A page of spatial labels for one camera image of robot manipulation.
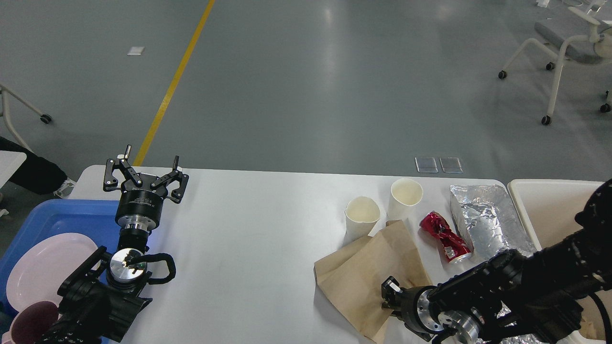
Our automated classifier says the white floor socket plate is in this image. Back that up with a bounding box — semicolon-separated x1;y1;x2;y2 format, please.
439;157;464;173

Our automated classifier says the pink plate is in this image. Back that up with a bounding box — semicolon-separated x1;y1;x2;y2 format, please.
6;233;98;312

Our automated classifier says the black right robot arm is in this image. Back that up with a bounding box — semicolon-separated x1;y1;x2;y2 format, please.
381;181;611;344

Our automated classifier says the pink mug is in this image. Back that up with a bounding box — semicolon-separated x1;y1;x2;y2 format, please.
1;301;60;344

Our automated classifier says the crumpled brown paper in bin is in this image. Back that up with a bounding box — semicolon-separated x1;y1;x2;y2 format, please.
579;318;599;340

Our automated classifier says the beige plastic bin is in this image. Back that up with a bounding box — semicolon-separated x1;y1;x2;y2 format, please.
508;179;605;344

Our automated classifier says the white chair left edge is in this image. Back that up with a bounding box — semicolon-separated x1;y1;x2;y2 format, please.
0;81;53;153

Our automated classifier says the white side table corner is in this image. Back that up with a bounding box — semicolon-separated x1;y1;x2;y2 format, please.
0;150;27;188

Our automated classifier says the brown paper bag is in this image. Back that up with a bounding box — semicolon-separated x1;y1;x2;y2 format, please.
314;220;432;344

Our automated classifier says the person in black trousers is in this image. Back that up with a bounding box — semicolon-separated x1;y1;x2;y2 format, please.
0;137;76;198

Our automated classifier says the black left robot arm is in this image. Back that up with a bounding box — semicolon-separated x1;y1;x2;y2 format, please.
38;145;189;344

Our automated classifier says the blue plastic tray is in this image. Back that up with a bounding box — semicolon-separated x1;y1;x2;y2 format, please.
1;199;120;317

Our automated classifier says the aluminium foil piece lower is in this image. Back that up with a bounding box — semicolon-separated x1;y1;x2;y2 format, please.
480;303;544;344

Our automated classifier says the crumpled aluminium foil sheet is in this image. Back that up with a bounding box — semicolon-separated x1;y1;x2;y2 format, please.
449;185;537;261

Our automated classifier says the crushed red soda can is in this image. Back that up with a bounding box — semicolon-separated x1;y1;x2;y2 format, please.
419;211;472;264

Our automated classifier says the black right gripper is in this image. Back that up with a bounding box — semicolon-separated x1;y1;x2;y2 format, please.
381;276;441;335

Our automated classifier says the white paper cup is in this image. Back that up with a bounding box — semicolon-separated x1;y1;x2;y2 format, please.
344;196;381;242
387;178;424;221

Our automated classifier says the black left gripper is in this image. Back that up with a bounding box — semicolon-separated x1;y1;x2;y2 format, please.
103;145;190;230

